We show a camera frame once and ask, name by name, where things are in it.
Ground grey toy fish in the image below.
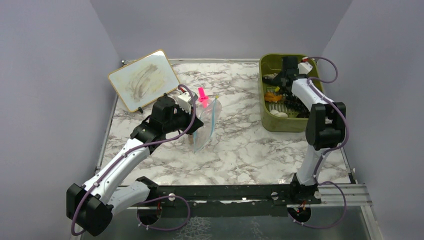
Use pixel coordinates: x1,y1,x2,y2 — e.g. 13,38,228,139
262,74,276,86

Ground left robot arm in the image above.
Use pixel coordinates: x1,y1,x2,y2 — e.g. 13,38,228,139
66,92,204,237

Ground orange toy food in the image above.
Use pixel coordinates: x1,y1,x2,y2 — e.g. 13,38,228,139
264,92,283,103

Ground green plastic bin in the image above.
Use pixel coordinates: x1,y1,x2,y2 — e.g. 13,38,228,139
258,53,319,133

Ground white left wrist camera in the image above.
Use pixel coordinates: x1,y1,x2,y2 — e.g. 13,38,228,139
176,91,198,114

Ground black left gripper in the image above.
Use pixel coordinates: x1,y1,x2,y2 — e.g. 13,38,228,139
163,103,205,136

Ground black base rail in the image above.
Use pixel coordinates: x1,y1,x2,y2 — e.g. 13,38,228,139
136,176,322,218

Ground wood framed whiteboard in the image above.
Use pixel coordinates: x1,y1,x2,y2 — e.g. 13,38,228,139
107,49,180,113

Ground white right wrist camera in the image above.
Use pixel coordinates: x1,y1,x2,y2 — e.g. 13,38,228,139
297,61,314,75

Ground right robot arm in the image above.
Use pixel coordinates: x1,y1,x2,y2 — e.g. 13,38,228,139
273,56,347,204

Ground pink plastic bag clip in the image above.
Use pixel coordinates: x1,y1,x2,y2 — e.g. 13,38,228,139
198,87,209,109

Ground black toy grapes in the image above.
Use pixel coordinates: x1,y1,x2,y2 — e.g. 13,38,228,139
284,95,310,118

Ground clear zip top bag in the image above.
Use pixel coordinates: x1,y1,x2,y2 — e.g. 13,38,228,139
193,96,222,153

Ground white toy egg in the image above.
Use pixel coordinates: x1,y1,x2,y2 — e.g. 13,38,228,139
270,109,289,119

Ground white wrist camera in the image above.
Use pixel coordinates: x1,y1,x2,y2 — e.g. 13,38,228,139
176,91,198,114
297,61,314,75

